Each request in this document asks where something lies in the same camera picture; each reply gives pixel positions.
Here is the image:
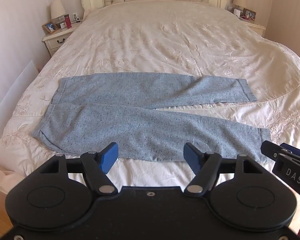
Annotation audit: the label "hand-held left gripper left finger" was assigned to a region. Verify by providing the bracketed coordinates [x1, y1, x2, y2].
[39, 142, 119, 197]

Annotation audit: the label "grey knit pants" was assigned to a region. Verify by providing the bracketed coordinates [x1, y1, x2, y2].
[31, 72, 274, 164]

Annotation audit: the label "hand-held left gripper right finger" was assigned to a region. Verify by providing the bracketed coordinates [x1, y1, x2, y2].
[183, 142, 265, 197]

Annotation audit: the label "cream embroidered bedspread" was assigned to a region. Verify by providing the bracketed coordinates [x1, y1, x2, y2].
[0, 0, 300, 188]

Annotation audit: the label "cream cloth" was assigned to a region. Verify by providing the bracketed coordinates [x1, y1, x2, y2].
[0, 155, 24, 195]

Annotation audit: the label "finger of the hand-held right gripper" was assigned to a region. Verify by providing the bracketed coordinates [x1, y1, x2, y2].
[261, 141, 282, 159]
[280, 143, 300, 165]

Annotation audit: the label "dark photo frame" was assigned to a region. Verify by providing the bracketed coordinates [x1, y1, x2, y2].
[243, 8, 257, 20]

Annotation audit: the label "wooden photo frame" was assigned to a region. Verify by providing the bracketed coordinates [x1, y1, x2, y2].
[42, 21, 59, 34]

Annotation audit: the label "cream nightstand with dark handle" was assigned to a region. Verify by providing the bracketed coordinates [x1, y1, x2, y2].
[42, 20, 84, 57]

